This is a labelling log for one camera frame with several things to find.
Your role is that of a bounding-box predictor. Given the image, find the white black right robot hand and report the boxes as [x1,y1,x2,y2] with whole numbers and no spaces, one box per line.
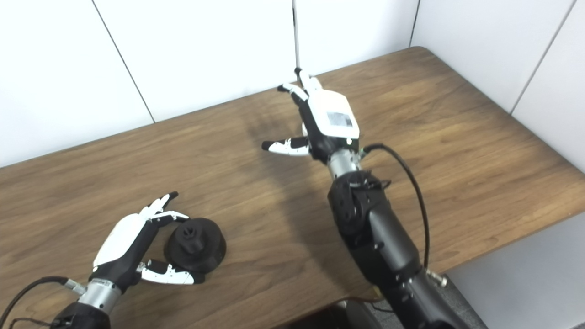
[261,67,361,164]

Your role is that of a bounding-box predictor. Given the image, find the round black part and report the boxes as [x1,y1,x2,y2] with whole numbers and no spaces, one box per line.
[164,218,227,275]

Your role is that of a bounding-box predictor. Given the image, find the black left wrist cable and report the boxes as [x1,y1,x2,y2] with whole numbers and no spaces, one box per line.
[0,276,87,327]

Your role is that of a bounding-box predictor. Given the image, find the thin black wires right arm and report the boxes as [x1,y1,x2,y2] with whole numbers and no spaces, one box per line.
[352,175,392,191]

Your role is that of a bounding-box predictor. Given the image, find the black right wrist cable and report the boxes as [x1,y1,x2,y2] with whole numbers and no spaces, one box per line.
[360,143,448,287]

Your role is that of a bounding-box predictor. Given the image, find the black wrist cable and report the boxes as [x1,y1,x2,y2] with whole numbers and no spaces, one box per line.
[0,276,87,327]
[360,143,448,287]

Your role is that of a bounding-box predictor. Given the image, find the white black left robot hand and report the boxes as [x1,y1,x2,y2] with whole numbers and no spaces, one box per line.
[89,191,206,293]

